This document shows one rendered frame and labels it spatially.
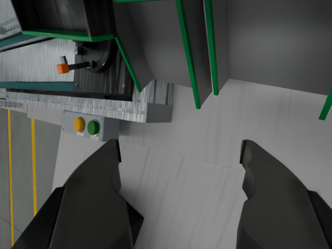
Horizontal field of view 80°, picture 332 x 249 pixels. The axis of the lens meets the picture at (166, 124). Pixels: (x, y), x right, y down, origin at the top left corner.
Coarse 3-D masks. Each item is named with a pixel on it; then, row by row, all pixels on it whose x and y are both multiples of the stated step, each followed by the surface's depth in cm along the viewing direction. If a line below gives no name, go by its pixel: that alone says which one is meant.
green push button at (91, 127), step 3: (90, 123) 54; (93, 123) 54; (96, 123) 54; (87, 126) 55; (90, 126) 54; (93, 126) 54; (96, 126) 53; (87, 129) 55; (90, 129) 54; (93, 129) 54; (96, 129) 53; (90, 132) 54; (93, 132) 54; (96, 132) 54
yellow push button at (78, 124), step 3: (75, 120) 59; (78, 120) 58; (81, 120) 58; (75, 123) 59; (78, 123) 58; (81, 123) 57; (75, 126) 59; (78, 126) 58; (81, 126) 57; (75, 129) 59; (78, 129) 58; (81, 129) 58
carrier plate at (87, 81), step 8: (120, 56) 47; (112, 64) 49; (120, 64) 47; (80, 72) 57; (88, 72) 55; (104, 72) 51; (112, 72) 49; (120, 72) 47; (128, 72) 46; (80, 80) 57; (88, 80) 55; (96, 80) 53; (104, 80) 51; (112, 80) 49; (120, 80) 48; (128, 80) 46; (80, 88) 57; (88, 88) 55; (96, 88) 53; (104, 88) 51; (112, 88) 49; (120, 88) 48; (128, 88) 46
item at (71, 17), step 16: (16, 0) 20; (32, 0) 21; (48, 0) 19; (64, 0) 18; (80, 0) 16; (96, 0) 14; (16, 16) 21; (32, 16) 21; (48, 16) 21; (64, 16) 19; (80, 16) 17; (96, 16) 14; (112, 16) 15; (32, 32) 20; (48, 32) 18; (64, 32) 18; (80, 32) 17; (96, 32) 14; (112, 32) 15
